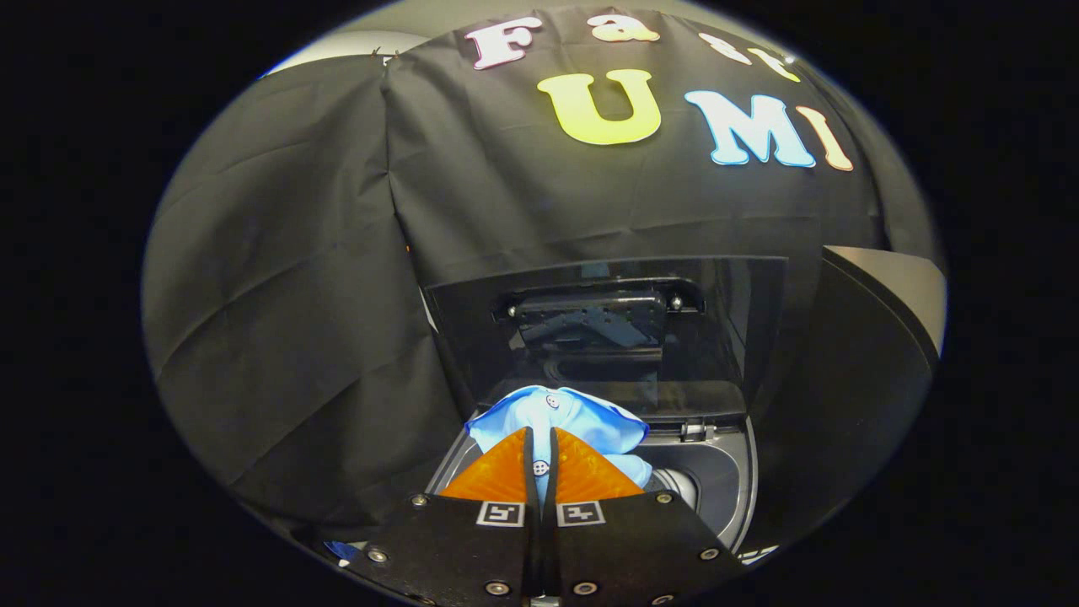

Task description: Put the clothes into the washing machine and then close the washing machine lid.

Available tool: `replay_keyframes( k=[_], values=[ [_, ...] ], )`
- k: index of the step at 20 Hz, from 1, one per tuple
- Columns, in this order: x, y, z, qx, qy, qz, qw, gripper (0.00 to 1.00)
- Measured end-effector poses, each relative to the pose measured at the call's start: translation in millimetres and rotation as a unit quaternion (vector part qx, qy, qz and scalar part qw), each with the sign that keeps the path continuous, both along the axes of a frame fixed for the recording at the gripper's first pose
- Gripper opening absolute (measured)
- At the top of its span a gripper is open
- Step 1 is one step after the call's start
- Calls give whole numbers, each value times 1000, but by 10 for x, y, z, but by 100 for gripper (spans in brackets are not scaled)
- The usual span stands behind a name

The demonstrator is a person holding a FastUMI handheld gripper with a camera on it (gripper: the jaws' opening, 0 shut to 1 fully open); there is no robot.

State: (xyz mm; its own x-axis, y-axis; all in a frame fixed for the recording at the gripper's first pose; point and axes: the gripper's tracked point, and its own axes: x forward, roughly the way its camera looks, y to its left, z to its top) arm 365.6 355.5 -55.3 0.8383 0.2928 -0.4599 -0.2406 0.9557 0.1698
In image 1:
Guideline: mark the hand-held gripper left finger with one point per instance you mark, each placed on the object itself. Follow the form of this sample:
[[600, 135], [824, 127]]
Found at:
[[472, 548]]

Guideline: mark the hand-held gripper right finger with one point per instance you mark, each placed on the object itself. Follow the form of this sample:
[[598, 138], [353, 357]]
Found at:
[[624, 548]]

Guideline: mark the light blue polo shirt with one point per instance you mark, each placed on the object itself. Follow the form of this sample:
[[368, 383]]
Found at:
[[573, 417]]

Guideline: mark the dark washing machine lid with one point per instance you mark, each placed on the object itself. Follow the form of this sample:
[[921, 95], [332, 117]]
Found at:
[[716, 337]]

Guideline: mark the black backdrop cloth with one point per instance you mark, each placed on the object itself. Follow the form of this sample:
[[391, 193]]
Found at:
[[295, 295]]

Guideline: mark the beige cabinet with black frame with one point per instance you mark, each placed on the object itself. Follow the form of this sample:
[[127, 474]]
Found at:
[[843, 379]]

